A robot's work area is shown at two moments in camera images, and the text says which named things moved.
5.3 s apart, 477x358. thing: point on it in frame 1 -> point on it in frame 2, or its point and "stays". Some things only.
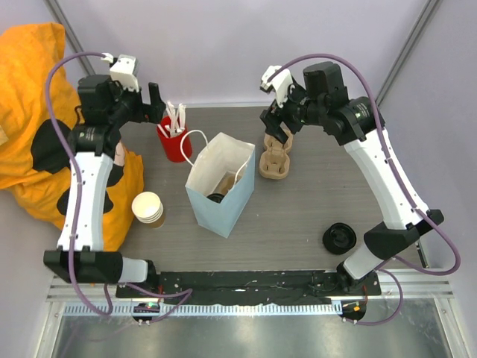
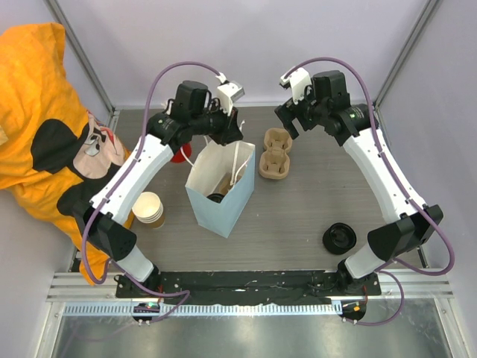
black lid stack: [340, 238] stays
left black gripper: [151, 112] -> [230, 131]
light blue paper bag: [221, 179] stays
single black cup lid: [215, 197] stays
